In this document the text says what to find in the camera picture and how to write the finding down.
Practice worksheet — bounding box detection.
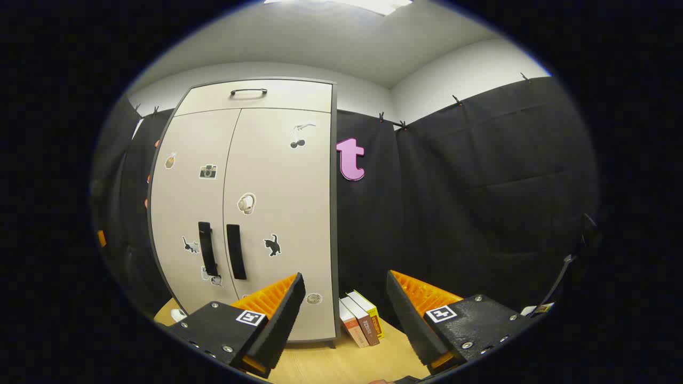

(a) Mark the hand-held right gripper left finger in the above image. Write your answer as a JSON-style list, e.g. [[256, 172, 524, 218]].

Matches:
[[163, 272, 306, 379]]

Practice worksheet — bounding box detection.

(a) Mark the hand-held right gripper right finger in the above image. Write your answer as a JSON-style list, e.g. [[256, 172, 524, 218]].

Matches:
[[386, 270, 536, 374]]

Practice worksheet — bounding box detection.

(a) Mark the beige cabinet door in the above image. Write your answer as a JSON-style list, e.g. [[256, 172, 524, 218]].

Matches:
[[223, 108, 337, 342], [149, 108, 242, 316]]

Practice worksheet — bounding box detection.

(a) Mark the beige double-door shoe cabinet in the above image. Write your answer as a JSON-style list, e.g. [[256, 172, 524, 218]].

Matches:
[[147, 77, 340, 348]]

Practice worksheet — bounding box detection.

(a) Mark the beige cabinet drawer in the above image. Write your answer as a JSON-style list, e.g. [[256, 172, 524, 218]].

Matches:
[[174, 80, 334, 117]]

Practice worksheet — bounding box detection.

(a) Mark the yellow book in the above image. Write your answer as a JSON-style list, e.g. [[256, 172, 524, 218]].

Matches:
[[347, 290, 385, 340]]

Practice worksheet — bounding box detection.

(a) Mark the brown book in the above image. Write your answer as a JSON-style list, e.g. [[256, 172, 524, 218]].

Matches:
[[341, 295, 380, 346]]

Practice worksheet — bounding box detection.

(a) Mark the pale orange book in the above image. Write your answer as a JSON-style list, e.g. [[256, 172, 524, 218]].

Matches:
[[339, 299, 369, 349]]

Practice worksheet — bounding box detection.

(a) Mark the black backdrop cloth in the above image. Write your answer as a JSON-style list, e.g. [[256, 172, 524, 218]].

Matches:
[[91, 75, 601, 331]]

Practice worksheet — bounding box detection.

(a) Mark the long ceiling light panel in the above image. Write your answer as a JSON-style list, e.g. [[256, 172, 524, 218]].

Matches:
[[264, 0, 414, 17]]

